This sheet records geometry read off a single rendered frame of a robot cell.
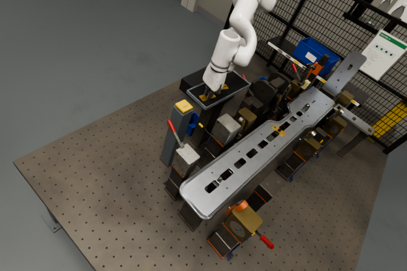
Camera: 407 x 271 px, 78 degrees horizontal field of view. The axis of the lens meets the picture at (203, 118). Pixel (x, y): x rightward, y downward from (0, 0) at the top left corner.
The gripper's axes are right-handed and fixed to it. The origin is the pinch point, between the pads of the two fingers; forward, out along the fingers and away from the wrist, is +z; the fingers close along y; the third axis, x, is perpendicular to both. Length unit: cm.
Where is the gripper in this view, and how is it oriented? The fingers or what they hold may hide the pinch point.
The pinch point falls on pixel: (209, 92)
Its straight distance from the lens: 121.3
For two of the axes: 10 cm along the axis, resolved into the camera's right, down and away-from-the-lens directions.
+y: 5.8, 6.9, -4.3
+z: -2.6, 6.6, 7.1
